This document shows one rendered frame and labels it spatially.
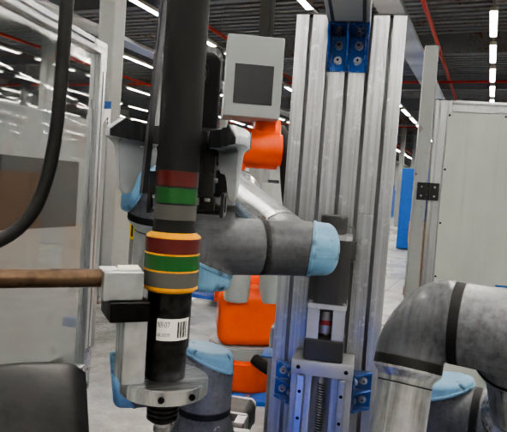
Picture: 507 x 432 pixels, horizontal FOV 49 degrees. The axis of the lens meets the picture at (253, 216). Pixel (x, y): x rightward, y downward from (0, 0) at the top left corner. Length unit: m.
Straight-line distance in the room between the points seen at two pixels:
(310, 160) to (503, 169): 1.11
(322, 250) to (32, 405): 0.39
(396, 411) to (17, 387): 0.48
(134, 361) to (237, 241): 0.30
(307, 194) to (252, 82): 3.14
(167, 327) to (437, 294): 0.46
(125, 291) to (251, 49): 4.08
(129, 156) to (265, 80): 3.96
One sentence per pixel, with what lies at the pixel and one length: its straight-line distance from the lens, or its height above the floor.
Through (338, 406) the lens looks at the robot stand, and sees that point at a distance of 1.30.
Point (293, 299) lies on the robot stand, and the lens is 1.33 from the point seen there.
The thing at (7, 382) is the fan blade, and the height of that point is 1.42.
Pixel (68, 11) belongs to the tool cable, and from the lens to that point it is 0.44.
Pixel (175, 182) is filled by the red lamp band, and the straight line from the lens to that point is 0.43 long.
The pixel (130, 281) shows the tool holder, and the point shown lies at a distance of 0.43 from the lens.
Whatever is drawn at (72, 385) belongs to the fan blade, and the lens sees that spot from 0.62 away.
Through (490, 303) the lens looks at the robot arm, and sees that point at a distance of 0.80.
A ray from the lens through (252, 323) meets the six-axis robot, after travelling 4.40.
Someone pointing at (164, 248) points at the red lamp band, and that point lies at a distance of 0.43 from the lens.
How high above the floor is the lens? 1.62
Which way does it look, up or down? 3 degrees down
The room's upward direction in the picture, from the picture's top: 4 degrees clockwise
